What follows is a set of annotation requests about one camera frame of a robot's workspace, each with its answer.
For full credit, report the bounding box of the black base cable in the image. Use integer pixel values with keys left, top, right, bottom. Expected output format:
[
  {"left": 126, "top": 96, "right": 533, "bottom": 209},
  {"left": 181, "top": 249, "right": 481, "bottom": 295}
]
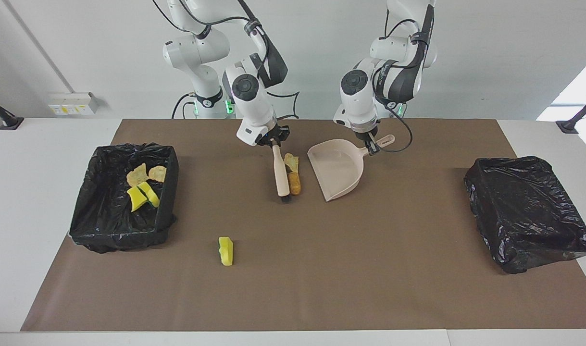
[{"left": 172, "top": 93, "right": 193, "bottom": 119}]

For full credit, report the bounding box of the white wall conduit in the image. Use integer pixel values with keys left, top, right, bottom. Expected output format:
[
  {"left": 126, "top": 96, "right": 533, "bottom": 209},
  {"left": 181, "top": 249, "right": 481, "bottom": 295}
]
[{"left": 3, "top": 0, "right": 76, "bottom": 95}]

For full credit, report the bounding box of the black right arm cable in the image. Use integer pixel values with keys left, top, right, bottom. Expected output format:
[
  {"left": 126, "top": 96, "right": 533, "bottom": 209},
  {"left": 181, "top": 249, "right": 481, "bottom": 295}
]
[{"left": 269, "top": 91, "right": 300, "bottom": 121}]

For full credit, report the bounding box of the brown paper table mat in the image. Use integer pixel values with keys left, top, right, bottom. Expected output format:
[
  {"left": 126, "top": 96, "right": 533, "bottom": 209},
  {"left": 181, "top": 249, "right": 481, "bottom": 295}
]
[{"left": 21, "top": 119, "right": 586, "bottom": 332}]

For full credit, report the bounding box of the black bag lined bin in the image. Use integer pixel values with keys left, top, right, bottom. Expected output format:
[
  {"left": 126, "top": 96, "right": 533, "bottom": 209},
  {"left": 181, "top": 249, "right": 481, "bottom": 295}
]
[
  {"left": 69, "top": 143, "right": 179, "bottom": 254},
  {"left": 464, "top": 156, "right": 586, "bottom": 274}
]

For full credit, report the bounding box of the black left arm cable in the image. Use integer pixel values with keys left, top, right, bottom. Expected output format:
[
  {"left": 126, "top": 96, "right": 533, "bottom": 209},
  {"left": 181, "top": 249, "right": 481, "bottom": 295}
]
[{"left": 372, "top": 19, "right": 413, "bottom": 153}]

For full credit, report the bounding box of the beige plastic dustpan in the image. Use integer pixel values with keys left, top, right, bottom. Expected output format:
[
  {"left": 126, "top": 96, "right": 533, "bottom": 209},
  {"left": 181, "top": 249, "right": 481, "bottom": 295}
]
[{"left": 307, "top": 135, "right": 396, "bottom": 202}]

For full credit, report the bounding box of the plain yellow sponge piece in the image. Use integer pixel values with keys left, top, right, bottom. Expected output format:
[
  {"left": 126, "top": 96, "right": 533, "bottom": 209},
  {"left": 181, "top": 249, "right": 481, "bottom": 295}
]
[{"left": 127, "top": 186, "right": 147, "bottom": 212}]

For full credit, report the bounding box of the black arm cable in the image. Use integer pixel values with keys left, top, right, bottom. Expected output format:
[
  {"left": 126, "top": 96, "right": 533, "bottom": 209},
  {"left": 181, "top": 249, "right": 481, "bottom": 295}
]
[
  {"left": 269, "top": 91, "right": 300, "bottom": 121},
  {"left": 372, "top": 19, "right": 413, "bottom": 153}
]

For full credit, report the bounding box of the yellow sponge wedge green backed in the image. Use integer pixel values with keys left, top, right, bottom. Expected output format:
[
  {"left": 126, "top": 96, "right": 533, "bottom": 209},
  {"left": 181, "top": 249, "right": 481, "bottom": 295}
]
[{"left": 219, "top": 236, "right": 234, "bottom": 266}]

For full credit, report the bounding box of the green topped yellow sponge scrap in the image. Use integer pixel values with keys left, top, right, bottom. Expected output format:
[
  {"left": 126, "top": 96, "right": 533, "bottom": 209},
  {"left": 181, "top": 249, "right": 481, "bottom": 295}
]
[{"left": 138, "top": 182, "right": 160, "bottom": 208}]

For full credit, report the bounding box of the beige handled black bristle brush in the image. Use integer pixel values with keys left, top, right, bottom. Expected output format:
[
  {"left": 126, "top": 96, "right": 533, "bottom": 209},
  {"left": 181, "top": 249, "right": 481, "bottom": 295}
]
[{"left": 272, "top": 143, "right": 292, "bottom": 202}]

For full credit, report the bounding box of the black camera stand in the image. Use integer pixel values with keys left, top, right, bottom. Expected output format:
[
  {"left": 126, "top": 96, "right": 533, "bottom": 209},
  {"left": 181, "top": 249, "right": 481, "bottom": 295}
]
[
  {"left": 556, "top": 94, "right": 586, "bottom": 134},
  {"left": 0, "top": 92, "right": 24, "bottom": 130}
]

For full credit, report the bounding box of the white wall socket box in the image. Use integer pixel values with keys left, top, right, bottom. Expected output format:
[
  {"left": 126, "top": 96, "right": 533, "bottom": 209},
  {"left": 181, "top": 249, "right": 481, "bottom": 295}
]
[{"left": 49, "top": 92, "right": 100, "bottom": 116}]

